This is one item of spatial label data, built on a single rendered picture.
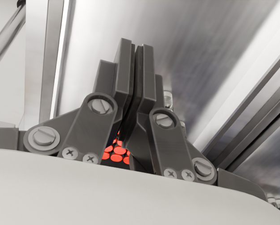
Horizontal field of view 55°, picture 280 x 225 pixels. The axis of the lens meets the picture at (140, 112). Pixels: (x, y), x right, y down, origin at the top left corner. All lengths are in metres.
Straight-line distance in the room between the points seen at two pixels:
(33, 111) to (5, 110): 1.42
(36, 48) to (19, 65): 1.22
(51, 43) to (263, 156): 0.44
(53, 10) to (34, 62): 0.10
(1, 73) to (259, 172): 1.42
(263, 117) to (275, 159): 0.16
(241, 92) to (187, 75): 0.08
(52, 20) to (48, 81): 0.10
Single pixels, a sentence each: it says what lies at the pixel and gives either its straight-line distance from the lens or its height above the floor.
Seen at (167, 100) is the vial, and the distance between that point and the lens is 0.40.
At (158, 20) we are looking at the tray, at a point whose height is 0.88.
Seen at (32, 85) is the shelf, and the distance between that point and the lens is 0.44.
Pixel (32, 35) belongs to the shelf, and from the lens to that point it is 0.39.
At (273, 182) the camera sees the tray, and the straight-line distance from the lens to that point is 0.69.
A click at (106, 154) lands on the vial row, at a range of 0.46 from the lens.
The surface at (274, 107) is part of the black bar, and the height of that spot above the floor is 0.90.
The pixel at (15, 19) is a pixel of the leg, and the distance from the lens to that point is 1.12.
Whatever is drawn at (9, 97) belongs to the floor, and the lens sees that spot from 1.81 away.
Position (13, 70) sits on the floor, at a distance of 1.65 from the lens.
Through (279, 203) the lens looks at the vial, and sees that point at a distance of 0.76.
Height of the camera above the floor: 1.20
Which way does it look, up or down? 45 degrees down
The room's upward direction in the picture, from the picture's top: 179 degrees counter-clockwise
